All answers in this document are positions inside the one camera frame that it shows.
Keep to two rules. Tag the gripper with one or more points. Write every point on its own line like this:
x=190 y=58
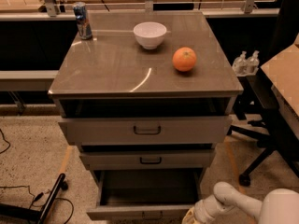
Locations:
x=202 y=211

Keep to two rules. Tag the grey bottom drawer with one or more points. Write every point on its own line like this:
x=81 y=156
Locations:
x=151 y=194

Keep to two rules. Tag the grey drawer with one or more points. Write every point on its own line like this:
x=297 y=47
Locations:
x=133 y=160
x=151 y=194
x=145 y=131

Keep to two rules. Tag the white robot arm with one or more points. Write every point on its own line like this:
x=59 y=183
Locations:
x=280 y=206

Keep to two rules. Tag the grey top drawer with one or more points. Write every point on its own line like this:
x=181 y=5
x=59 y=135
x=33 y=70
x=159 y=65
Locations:
x=145 y=131

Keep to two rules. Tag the grey middle drawer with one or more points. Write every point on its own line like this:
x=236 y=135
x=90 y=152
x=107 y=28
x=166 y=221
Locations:
x=133 y=160

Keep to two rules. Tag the grey drawer cabinet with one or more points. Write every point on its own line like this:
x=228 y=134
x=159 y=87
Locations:
x=112 y=76

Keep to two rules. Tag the black office chair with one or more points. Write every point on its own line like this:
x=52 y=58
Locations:
x=258 y=88

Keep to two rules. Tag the orange fruit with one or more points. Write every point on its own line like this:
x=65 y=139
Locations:
x=184 y=59

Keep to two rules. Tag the left clear sanitizer bottle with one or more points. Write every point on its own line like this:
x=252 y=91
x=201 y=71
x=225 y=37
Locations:
x=239 y=64

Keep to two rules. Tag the clear sanitizer bottle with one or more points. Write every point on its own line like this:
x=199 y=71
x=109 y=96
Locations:
x=239 y=64
x=252 y=62

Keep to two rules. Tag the right clear sanitizer bottle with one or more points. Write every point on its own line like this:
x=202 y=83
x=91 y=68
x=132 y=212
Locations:
x=252 y=62

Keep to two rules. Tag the white ceramic bowl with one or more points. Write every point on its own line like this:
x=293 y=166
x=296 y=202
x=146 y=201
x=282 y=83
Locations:
x=150 y=34

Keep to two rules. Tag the blue silver drink can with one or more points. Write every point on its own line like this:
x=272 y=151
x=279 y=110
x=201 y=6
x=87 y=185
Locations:
x=84 y=27

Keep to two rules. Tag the grey metal bench rail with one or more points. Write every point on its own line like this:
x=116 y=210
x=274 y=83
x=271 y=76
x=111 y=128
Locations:
x=26 y=80

